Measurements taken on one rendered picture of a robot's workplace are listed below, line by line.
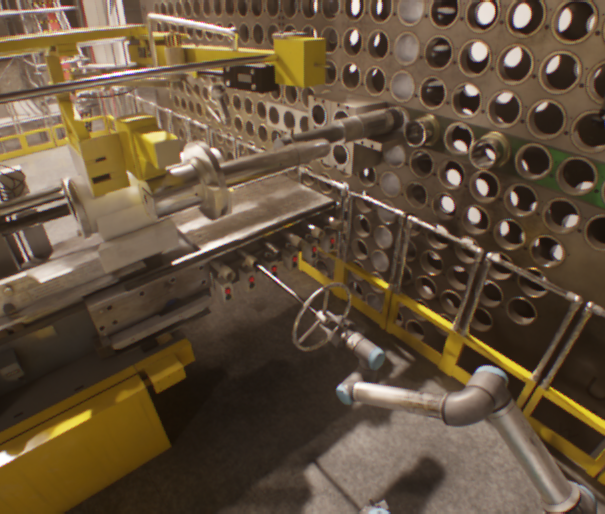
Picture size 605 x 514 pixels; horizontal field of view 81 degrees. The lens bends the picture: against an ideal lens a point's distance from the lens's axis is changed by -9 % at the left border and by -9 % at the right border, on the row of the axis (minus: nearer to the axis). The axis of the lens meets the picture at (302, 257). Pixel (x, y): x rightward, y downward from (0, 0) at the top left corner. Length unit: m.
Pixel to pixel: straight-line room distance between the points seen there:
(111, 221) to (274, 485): 1.63
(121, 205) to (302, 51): 1.20
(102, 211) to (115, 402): 0.92
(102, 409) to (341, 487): 1.31
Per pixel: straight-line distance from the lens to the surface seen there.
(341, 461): 2.43
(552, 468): 1.69
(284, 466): 2.41
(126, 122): 1.68
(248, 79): 1.29
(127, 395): 2.11
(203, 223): 2.59
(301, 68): 1.20
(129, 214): 2.03
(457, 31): 3.09
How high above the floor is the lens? 2.17
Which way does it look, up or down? 35 degrees down
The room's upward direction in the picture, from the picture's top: straight up
